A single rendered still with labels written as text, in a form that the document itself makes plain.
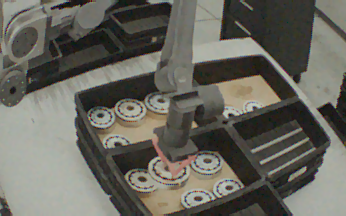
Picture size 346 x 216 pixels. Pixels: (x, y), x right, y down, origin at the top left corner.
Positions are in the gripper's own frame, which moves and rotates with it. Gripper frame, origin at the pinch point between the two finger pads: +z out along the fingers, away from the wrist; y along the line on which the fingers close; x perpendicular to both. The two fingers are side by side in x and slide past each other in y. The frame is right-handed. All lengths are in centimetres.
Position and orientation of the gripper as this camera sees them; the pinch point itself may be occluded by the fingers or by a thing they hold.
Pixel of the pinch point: (170, 166)
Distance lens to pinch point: 141.3
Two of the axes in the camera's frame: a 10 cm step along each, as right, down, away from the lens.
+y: -4.6, -6.1, 6.5
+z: -1.4, 7.7, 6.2
